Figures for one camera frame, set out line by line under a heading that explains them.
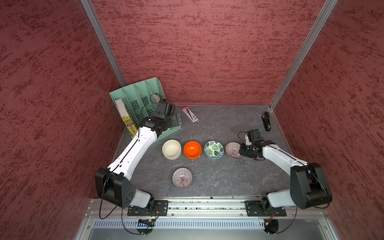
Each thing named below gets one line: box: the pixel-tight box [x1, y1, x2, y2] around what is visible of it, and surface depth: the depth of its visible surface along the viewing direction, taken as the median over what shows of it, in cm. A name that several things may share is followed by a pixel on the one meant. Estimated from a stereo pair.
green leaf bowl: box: [204, 140, 224, 160], surface depth 94 cm
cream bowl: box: [162, 139, 182, 160], surface depth 91 cm
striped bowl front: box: [172, 167, 193, 189], surface depth 83 cm
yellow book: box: [115, 98, 138, 137], surface depth 83 cm
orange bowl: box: [183, 141, 202, 160], surface depth 93 cm
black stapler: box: [261, 111, 271, 132], surface depth 109 cm
